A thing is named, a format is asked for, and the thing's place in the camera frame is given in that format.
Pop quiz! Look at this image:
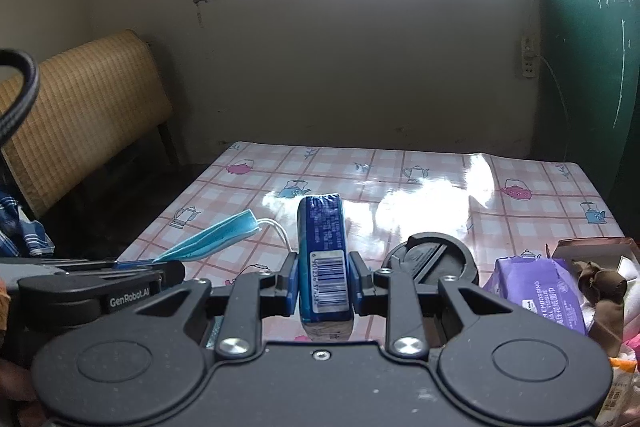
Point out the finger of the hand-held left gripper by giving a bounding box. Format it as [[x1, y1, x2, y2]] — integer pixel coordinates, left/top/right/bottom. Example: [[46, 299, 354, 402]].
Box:
[[150, 260, 187, 295], [47, 258, 157, 271]]

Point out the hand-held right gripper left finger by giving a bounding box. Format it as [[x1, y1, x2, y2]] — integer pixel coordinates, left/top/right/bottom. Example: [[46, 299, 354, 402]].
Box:
[[135, 252, 300, 355]]

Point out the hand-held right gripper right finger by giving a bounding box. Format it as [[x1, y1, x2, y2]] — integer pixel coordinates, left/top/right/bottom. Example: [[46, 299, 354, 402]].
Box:
[[347, 251, 508, 358]]

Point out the blue face mask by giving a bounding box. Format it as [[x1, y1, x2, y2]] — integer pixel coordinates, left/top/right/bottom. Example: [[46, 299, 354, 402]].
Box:
[[117, 209, 293, 265]]

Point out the blue tissue packet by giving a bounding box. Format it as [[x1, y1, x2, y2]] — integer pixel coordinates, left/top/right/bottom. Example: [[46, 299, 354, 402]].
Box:
[[296, 193, 354, 342]]

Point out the beige cup with black lid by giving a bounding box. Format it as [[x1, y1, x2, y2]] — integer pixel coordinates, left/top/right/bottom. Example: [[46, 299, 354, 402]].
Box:
[[382, 232, 480, 295]]

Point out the brown box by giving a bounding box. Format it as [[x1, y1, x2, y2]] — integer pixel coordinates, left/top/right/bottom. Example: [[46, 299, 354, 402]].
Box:
[[544, 237, 640, 288]]

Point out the brown sock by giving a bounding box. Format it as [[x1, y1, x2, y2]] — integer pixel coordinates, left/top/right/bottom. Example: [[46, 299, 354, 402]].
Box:
[[570, 259, 628, 355]]

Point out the white tissue pack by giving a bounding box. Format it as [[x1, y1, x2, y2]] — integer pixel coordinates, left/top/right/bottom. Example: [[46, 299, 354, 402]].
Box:
[[595, 352, 640, 427]]

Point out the blue plaid cloth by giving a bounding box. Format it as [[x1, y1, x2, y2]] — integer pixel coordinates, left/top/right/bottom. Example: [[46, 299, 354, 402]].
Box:
[[0, 189, 55, 258]]

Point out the pink checked tablecloth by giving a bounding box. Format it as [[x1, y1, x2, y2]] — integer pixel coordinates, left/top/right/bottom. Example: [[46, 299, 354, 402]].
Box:
[[117, 141, 628, 343]]

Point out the woven wicker bench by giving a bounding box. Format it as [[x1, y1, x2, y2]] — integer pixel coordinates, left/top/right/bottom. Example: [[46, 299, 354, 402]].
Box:
[[0, 29, 173, 218]]

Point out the purple tissue pack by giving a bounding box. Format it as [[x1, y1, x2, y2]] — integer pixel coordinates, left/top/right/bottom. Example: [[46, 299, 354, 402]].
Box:
[[482, 255, 591, 338]]

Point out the green cabinet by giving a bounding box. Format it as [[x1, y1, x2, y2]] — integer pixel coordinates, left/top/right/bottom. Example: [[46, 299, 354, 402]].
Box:
[[532, 0, 640, 220]]

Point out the black cable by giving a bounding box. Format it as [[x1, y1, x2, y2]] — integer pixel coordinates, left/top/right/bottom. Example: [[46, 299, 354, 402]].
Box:
[[0, 49, 41, 142]]

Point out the white cable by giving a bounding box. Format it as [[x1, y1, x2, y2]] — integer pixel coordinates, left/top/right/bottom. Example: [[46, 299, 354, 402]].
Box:
[[530, 0, 571, 162]]

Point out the wall socket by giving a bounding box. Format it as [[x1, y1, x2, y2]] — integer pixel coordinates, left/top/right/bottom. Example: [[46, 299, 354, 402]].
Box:
[[520, 34, 540, 80]]

